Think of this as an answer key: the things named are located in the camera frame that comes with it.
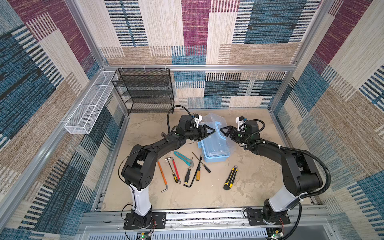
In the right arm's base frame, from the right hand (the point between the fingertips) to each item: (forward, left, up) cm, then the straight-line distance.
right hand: (222, 132), depth 91 cm
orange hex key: (-26, +33, -12) cm, 44 cm away
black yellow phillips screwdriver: (-20, +21, -11) cm, 31 cm away
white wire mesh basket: (+12, +83, +7) cm, 84 cm away
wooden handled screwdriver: (-20, +16, -11) cm, 28 cm away
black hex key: (-21, +18, -12) cm, 30 cm away
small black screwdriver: (-15, +11, -13) cm, 23 cm away
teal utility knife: (-12, +23, -11) cm, 28 cm away
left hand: (-3, +6, +6) cm, 9 cm away
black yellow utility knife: (-24, -3, -11) cm, 27 cm away
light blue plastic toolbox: (-9, +4, -1) cm, 10 cm away
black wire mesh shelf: (+37, +51, +5) cm, 63 cm away
